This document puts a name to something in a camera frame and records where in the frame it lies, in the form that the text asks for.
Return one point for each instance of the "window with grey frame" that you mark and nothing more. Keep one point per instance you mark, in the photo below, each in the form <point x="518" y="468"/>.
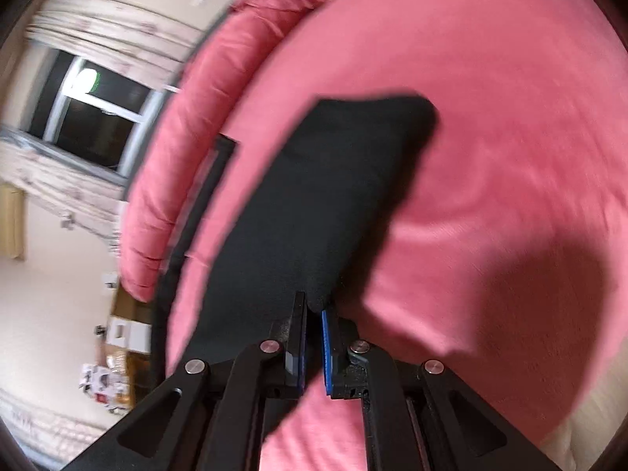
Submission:
<point x="88" y="116"/>

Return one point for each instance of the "wooden air conditioner cover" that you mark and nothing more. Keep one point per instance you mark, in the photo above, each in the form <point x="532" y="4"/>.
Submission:
<point x="12" y="221"/>

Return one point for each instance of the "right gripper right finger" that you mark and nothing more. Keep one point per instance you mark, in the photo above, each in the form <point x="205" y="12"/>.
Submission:
<point x="344" y="380"/>

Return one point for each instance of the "wooden shelf desk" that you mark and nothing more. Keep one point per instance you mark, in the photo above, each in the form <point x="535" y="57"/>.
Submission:
<point x="127" y="350"/>

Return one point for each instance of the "white appliance box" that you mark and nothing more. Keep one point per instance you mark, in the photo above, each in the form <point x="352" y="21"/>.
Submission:
<point x="106" y="386"/>

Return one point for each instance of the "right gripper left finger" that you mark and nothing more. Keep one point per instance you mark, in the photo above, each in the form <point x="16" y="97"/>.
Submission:
<point x="288" y="381"/>

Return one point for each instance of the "pink folded duvet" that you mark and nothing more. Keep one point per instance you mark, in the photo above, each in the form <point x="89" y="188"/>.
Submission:
<point x="210" y="87"/>

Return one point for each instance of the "black pants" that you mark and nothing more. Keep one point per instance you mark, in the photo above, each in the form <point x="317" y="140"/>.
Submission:
<point x="326" y="188"/>

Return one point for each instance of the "pink patterned curtain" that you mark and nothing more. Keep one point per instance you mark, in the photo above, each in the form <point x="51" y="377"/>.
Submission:
<point x="145" y="47"/>
<point x="88" y="202"/>

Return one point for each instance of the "pink bed sheet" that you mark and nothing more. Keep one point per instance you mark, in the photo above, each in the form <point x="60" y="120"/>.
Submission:
<point x="507" y="258"/>

